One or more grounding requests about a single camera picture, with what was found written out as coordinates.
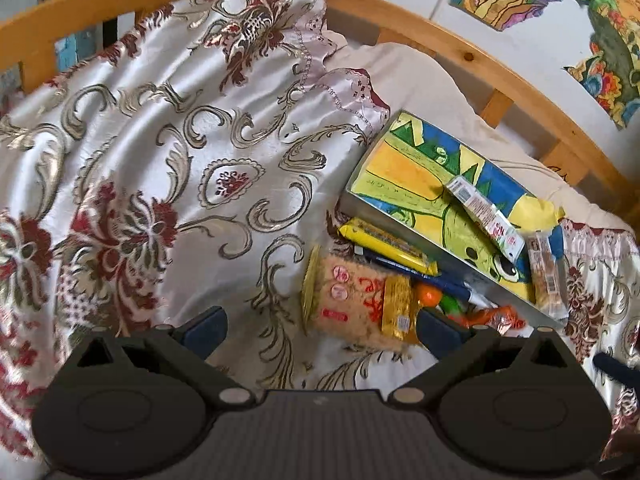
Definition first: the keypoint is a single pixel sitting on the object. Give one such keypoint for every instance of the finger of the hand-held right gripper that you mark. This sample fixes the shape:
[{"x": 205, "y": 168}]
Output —
[{"x": 612, "y": 366}]

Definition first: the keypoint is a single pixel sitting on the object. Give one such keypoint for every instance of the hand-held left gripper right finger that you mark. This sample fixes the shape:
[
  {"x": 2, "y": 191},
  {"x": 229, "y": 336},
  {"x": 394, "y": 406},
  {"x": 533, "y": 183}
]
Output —
[{"x": 440, "y": 332}]

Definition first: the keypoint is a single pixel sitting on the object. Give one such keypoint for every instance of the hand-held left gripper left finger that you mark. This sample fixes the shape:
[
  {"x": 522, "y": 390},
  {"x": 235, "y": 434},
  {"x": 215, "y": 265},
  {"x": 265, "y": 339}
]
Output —
[{"x": 207, "y": 330}]

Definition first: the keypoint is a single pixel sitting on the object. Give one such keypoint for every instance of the gold foil snack packet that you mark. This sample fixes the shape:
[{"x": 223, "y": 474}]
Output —
[{"x": 396, "y": 305}]

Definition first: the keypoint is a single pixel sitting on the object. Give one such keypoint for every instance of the orange red snack packet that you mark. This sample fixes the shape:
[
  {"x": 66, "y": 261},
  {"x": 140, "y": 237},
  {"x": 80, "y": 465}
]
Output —
[{"x": 495, "y": 317}]

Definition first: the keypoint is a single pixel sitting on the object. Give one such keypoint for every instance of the beige rice cracker packet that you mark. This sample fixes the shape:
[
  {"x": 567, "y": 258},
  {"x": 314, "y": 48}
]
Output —
[{"x": 350, "y": 300}]

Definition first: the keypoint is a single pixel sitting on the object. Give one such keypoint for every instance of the white red snack packet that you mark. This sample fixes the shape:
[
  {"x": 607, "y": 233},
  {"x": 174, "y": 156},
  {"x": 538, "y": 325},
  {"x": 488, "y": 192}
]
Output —
[{"x": 487, "y": 215}]

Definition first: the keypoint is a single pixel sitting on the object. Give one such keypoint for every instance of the metal box with painted bottom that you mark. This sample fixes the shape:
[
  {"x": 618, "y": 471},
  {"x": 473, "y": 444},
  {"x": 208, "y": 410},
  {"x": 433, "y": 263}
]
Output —
[{"x": 400, "y": 175}]

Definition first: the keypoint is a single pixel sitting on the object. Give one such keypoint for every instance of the green plastic item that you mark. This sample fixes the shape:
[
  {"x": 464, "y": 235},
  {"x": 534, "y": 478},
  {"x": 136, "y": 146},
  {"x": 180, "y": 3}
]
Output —
[{"x": 450, "y": 305}]

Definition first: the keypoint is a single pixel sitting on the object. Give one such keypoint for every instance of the blue white pen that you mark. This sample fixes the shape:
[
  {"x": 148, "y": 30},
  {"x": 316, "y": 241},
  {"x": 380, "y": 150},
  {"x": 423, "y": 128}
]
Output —
[{"x": 440, "y": 282}]

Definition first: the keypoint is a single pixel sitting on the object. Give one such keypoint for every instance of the yellow snack packet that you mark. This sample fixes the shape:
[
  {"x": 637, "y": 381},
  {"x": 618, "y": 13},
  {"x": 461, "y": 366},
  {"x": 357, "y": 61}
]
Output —
[{"x": 385, "y": 242}]

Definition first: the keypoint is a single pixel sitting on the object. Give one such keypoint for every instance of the beige snack bar packet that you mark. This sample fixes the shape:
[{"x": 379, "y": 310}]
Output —
[{"x": 545, "y": 270}]

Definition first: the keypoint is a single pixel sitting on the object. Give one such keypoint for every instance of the floral satin bedspread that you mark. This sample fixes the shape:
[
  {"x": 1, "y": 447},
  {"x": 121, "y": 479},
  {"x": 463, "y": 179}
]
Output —
[{"x": 165, "y": 160}]

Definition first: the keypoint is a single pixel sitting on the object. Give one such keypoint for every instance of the cream bed sheet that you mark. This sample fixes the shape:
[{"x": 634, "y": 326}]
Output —
[{"x": 425, "y": 80}]

